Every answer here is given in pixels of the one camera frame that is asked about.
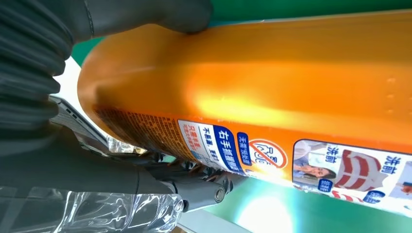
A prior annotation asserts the grey laptop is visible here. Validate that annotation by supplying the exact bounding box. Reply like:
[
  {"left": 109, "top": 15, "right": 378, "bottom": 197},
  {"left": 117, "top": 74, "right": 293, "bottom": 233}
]
[{"left": 48, "top": 96, "right": 112, "bottom": 150}]

